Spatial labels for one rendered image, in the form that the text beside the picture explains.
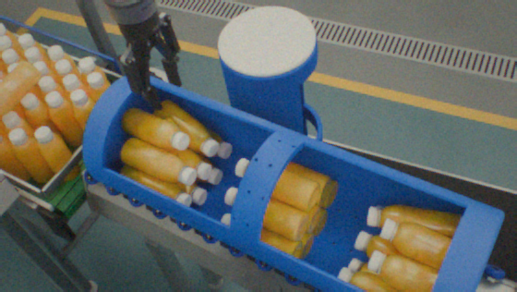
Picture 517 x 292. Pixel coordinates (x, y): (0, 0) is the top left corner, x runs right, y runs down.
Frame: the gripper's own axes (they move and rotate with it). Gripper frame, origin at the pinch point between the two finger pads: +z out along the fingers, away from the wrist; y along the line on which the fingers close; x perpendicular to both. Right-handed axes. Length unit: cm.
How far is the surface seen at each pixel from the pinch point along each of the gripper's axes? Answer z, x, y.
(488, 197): 116, -65, 80
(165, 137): 16.3, 2.4, -2.3
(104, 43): 44, 62, 33
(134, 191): 21.1, 3.0, -15.5
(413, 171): 117, -35, 78
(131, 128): 18.7, 12.8, -2.8
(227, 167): 34.0, -6.1, 5.6
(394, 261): 17, -54, -6
